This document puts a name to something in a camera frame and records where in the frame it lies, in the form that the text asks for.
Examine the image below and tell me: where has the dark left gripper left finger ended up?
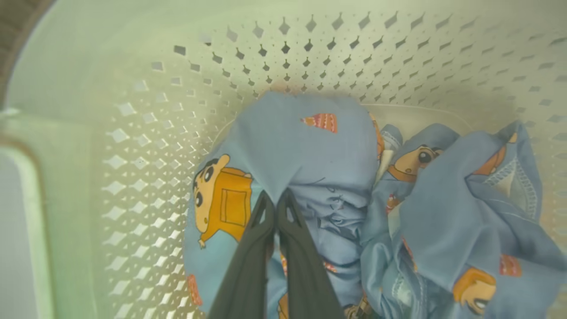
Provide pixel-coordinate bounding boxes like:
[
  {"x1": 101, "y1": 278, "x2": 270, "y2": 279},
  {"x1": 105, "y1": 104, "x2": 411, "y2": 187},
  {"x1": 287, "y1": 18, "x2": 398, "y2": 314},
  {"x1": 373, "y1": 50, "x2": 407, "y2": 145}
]
[{"x1": 207, "y1": 191, "x2": 276, "y2": 319}]

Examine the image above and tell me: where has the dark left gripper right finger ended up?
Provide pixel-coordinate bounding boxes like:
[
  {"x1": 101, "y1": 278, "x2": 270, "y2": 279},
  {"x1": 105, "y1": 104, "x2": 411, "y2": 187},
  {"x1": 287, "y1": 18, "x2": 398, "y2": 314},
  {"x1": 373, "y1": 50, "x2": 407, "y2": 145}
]
[{"x1": 276, "y1": 190, "x2": 347, "y2": 319}]

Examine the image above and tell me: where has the cream perforated laundry basket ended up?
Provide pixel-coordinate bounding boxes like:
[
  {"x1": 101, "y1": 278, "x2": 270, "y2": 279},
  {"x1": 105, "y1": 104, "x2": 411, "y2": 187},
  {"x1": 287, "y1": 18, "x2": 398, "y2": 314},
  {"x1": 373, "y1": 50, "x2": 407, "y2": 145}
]
[{"x1": 0, "y1": 0, "x2": 567, "y2": 319}]

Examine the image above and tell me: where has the blue patterned garment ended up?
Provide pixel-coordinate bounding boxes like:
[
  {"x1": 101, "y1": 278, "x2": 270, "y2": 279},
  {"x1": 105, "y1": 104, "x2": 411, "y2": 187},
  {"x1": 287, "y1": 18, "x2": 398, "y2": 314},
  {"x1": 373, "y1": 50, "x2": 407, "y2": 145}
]
[{"x1": 377, "y1": 148, "x2": 395, "y2": 182}]

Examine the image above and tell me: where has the blue cartoon print garment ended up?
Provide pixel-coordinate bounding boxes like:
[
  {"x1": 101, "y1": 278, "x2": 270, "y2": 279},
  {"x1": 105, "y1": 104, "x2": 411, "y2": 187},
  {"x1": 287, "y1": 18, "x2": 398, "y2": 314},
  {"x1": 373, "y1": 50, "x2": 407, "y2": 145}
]
[
  {"x1": 360, "y1": 121, "x2": 567, "y2": 319},
  {"x1": 183, "y1": 91, "x2": 384, "y2": 319}
]

